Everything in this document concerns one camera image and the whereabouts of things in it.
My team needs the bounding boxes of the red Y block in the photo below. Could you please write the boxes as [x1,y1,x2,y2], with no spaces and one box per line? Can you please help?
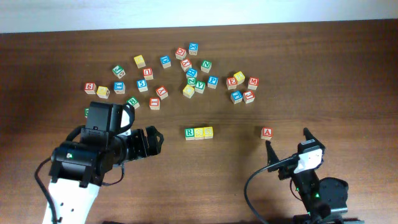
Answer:
[180,58,192,72]

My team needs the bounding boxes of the red 3 block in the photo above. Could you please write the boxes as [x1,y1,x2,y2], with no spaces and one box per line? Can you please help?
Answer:
[243,91,255,104]

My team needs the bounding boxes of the yellow block top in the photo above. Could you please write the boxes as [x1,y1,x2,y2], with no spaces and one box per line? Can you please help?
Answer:
[133,55,146,68]

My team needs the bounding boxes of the green n block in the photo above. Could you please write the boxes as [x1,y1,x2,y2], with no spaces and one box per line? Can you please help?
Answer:
[187,77,197,87]
[201,60,212,73]

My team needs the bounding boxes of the red U block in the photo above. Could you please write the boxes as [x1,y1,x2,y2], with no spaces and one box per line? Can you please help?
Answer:
[142,68,154,80]

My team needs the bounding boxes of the green V block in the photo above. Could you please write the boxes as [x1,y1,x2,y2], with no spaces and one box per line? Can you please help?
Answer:
[195,81,206,93]

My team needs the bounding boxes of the blue P block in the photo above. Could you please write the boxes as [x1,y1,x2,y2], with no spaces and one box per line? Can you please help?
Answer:
[207,76,219,89]

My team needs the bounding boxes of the blue 5 block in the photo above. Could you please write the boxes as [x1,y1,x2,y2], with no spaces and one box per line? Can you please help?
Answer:
[137,80,148,92]

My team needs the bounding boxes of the green N block upper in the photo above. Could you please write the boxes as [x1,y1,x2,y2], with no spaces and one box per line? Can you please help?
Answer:
[201,60,212,73]

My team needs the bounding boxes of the green R block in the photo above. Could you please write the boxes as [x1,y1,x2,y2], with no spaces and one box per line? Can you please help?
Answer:
[185,128,195,141]

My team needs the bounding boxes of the red C block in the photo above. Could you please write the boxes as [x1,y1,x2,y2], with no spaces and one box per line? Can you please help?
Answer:
[175,47,187,60]

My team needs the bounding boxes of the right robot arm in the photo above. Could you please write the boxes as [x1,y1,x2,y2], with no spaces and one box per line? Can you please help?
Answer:
[266,128,348,223]

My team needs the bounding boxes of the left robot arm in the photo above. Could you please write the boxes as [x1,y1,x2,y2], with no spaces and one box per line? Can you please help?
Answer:
[40,101,164,223]

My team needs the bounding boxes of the green J block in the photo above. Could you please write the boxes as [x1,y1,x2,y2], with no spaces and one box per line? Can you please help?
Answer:
[112,65,126,79]

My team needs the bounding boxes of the red I block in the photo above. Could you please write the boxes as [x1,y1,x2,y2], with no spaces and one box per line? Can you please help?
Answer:
[149,98,160,110]

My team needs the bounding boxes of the blue X block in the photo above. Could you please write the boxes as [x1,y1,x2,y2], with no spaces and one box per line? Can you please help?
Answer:
[188,42,198,55]

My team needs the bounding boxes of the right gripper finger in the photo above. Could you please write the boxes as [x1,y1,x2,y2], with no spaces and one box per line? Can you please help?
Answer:
[303,128,318,144]
[266,140,280,168]

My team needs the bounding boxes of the blue H block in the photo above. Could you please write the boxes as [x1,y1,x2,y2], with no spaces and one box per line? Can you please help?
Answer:
[186,68,198,78]

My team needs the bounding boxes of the yellow block right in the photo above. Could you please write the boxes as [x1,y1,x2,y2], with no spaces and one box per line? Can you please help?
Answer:
[233,71,246,85]

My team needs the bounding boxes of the red E block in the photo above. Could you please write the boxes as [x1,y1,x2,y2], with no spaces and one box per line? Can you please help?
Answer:
[226,77,238,90]

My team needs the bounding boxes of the red M block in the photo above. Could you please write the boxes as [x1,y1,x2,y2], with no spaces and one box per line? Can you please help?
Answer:
[248,77,259,90]

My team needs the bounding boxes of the yellow block far left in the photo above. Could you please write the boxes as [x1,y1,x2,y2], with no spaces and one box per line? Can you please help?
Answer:
[96,86,110,99]

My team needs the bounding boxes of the green N block lower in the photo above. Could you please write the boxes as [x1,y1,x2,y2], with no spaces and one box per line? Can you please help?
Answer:
[187,77,197,87]

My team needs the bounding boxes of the blue block left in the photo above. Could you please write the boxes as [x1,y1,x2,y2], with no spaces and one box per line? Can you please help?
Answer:
[114,82,126,94]

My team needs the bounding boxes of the blue block right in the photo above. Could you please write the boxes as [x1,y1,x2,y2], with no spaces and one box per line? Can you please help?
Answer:
[231,90,243,104]

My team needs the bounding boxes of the red 6 block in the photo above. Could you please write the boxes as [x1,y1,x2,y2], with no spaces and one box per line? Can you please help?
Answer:
[84,82,97,95]

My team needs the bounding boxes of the red K block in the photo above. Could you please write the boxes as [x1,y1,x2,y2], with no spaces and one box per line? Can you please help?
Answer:
[155,86,169,100]

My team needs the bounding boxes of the yellow S block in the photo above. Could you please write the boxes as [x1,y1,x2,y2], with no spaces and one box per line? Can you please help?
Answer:
[203,126,214,139]
[194,128,205,140]

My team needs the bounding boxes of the blue D block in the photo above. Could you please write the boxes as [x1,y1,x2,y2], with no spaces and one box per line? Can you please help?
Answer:
[160,55,171,68]

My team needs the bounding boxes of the red A block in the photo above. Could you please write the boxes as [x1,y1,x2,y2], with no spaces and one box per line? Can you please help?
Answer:
[261,127,273,140]

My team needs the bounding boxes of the yellow block centre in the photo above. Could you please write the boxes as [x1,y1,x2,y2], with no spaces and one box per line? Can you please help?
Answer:
[182,85,195,98]

